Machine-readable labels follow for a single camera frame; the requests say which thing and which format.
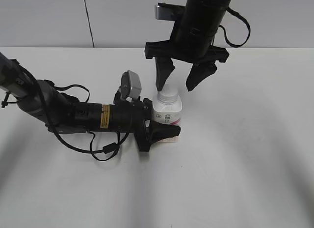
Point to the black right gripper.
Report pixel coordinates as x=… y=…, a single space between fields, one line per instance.
x=202 y=68

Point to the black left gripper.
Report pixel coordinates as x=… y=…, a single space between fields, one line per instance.
x=130 y=117

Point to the white yili yogurt bottle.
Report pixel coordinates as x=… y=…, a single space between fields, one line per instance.
x=167 y=113

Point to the white plastic bottle cap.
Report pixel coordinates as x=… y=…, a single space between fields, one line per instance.
x=168 y=94

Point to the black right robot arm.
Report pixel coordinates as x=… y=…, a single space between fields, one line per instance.
x=195 y=26

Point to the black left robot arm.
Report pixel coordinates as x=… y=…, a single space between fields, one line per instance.
x=65 y=114

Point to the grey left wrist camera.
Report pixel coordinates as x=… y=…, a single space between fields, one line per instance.
x=130 y=86

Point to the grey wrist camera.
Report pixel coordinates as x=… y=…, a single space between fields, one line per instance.
x=168 y=12
x=130 y=86

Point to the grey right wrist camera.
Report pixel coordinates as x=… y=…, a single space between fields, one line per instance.
x=168 y=12

